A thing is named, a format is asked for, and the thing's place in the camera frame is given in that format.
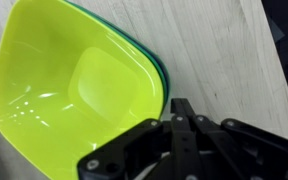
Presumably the green plastic bowl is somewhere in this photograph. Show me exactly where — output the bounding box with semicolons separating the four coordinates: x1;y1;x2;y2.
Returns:
63;0;169;113

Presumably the yellow plastic bowl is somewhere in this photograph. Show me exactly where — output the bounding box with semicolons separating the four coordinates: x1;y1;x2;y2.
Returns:
0;0;166;180

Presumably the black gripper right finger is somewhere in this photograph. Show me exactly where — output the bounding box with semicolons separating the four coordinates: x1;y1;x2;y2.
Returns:
183;98;288;180

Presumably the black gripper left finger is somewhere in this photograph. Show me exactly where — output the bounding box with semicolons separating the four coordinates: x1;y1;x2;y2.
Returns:
77;98;198;180

